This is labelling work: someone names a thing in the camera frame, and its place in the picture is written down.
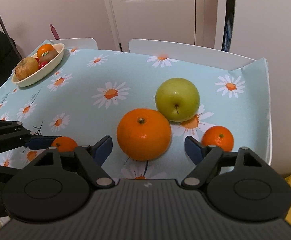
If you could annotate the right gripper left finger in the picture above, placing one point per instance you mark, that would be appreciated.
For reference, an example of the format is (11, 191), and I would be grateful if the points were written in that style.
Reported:
(91, 158)

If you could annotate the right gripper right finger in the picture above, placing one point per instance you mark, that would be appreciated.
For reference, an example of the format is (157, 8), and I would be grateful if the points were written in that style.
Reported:
(206, 160)

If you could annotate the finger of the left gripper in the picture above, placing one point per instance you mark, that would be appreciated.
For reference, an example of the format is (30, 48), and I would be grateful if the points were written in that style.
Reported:
(39, 142)

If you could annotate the brownish yellow apple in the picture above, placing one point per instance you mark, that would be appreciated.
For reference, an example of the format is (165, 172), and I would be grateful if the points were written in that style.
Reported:
(26, 67)

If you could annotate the small mandarin orange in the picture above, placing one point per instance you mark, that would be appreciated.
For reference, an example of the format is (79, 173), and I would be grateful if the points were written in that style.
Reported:
(218, 136)

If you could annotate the large orange on table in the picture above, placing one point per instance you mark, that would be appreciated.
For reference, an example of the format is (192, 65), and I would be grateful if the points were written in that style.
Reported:
(143, 134)

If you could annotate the large green apple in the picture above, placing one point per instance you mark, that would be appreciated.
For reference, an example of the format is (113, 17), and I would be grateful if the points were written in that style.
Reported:
(177, 99)

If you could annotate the daisy print blue tablecloth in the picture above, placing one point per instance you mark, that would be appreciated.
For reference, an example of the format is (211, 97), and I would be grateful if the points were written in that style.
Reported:
(88, 93)

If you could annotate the brown kiwi with sticker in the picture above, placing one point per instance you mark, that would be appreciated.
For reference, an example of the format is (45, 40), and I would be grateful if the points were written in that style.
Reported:
(48, 56)

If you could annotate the large orange in plate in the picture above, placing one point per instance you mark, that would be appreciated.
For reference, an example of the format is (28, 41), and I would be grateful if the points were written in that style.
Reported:
(44, 49)

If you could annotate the cream yellow fruit plate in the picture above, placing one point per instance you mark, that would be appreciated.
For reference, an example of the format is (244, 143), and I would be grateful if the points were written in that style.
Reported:
(41, 73)

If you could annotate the left white chair back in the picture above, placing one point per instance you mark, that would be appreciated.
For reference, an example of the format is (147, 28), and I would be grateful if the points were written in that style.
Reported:
(80, 43)

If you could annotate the white chair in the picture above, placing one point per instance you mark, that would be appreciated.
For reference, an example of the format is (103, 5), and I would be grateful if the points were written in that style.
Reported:
(189, 53)
(80, 43)

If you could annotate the right white chair back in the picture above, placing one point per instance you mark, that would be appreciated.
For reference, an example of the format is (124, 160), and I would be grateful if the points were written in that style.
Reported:
(189, 53)

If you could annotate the black tripod pole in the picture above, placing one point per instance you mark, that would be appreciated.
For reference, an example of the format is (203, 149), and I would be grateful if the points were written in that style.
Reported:
(9, 39)

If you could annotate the white panel door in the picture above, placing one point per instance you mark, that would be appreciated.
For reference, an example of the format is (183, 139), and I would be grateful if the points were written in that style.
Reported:
(165, 20)

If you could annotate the pink broom handle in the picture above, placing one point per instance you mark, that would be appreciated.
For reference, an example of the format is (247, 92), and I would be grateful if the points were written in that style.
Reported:
(54, 32)

